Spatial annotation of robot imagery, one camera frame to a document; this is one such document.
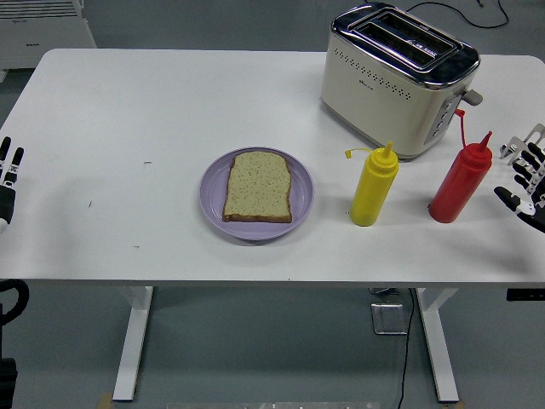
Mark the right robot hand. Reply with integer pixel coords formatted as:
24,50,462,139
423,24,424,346
493,142,545,234

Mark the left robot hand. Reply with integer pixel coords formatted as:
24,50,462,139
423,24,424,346
0,135,26,235

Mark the red squeeze bottle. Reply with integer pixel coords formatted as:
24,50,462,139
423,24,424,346
427,108,494,224

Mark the slice of seeded bread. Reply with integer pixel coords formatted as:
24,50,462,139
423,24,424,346
221,151,295,224

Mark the silver metal rack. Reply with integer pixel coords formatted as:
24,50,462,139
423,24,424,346
498,123,545,166

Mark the black table control panel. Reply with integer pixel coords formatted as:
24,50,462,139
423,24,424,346
506,288,545,302

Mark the white floor appliance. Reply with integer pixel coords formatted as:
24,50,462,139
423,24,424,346
0,0,98,82

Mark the yellow squeeze bottle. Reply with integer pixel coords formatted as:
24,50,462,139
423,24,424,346
344,141,400,228

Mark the white table leg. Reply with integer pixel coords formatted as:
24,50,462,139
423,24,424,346
416,288,461,404
112,285,154,402

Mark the metal floor outlet plate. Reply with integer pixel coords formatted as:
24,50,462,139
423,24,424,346
370,302,410,336

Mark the cream and chrome toaster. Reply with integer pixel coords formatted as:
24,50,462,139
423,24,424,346
319,2,485,162

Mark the purple round plate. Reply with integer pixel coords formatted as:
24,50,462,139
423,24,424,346
198,147,316,242

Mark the thin black floor cable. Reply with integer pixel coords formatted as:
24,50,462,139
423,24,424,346
402,0,510,29

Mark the black cable under table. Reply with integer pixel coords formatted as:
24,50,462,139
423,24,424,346
395,288,416,409

